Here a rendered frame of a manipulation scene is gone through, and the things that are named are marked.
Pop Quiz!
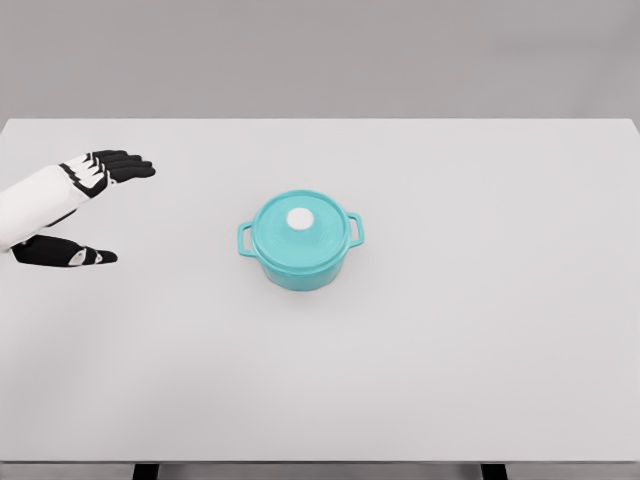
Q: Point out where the teal lid with white knob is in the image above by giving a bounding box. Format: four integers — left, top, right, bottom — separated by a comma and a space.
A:
249, 189, 348, 274

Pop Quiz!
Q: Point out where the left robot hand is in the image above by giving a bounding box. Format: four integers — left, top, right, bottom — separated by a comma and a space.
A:
0, 149, 157, 268

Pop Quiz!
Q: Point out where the teal pot with handles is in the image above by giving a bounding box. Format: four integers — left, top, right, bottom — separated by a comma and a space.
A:
236, 211, 364, 292

